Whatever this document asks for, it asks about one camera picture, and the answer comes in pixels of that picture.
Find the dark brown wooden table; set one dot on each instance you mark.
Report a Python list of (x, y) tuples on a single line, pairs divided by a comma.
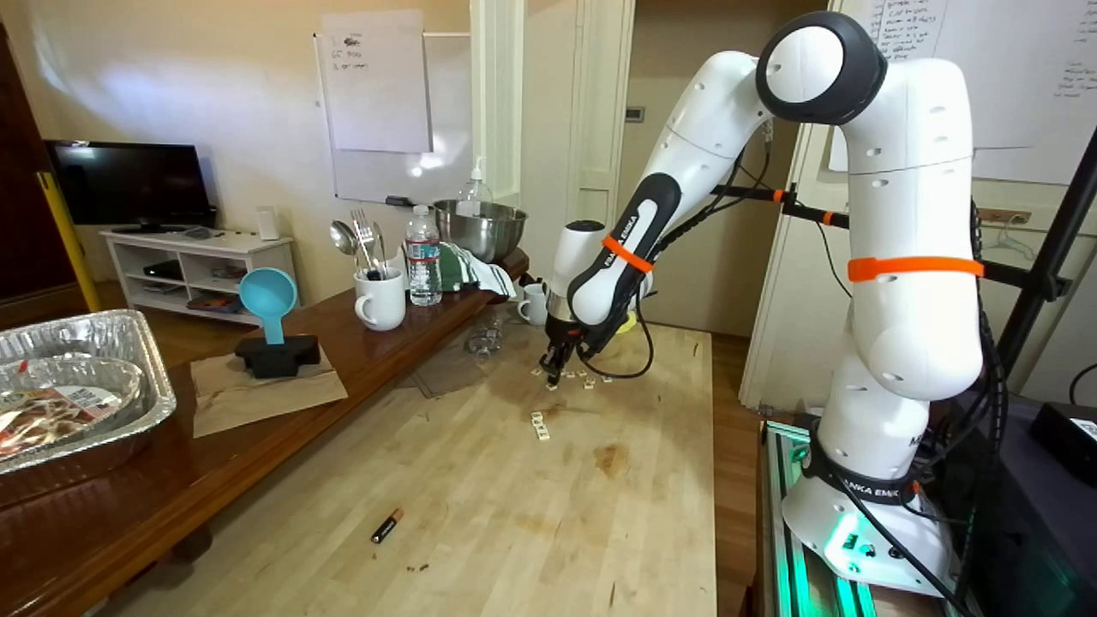
[(115, 502)]

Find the white ceramic mug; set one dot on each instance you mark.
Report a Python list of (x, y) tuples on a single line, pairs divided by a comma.
[(383, 303), (528, 307)]

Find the crushed clear plastic bottle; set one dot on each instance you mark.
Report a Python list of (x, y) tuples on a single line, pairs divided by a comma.
[(485, 337)]

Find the white whiteboard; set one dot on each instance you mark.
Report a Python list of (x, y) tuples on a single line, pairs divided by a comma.
[(448, 124)]

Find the yellow pole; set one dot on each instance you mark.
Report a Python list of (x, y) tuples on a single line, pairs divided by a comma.
[(70, 244)]

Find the white television stand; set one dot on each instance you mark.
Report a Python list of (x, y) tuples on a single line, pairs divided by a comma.
[(202, 275)]

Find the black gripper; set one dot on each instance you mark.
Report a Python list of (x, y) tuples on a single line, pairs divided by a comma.
[(568, 337)]

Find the whiteboard with writing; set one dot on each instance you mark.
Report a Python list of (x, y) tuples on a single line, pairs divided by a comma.
[(1031, 80)]

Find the aluminium foil tray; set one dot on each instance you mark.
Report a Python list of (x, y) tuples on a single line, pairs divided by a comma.
[(81, 388)]

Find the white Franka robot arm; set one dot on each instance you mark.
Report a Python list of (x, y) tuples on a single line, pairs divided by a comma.
[(909, 226)]

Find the black boom rod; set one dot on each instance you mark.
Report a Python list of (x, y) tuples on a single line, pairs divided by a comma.
[(1024, 275)]

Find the black tripod pole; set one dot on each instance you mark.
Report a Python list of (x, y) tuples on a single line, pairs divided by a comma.
[(1048, 263)]

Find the black television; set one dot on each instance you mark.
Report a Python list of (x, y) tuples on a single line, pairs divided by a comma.
[(132, 183)]

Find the white flipchart paper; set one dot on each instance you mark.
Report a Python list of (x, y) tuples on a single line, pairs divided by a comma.
[(372, 80)]

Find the steel mixing bowl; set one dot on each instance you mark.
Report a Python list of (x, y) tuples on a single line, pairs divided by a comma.
[(485, 226)]

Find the metal spoon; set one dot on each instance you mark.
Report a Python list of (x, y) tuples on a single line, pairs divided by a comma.
[(367, 236), (346, 236)]

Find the brown cardboard sheet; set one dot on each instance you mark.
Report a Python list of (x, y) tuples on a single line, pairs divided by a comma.
[(270, 397)]

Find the black funnel base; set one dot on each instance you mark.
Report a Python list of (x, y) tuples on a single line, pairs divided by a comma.
[(279, 356)]

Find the clear pump sanitizer bottle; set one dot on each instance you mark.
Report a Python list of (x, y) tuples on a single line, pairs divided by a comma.
[(474, 193)]

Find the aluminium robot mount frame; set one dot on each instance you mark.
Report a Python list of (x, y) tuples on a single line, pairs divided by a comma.
[(810, 571)]

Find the green striped white towel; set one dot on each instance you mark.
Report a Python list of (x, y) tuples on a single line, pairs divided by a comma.
[(482, 275)]

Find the black box device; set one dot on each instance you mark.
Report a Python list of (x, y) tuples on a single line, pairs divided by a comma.
[(1069, 441)]

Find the clear plastic water bottle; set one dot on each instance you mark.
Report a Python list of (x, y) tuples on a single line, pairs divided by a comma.
[(423, 263)]

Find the black marker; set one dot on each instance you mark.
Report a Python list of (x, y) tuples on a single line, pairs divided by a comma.
[(384, 524)]

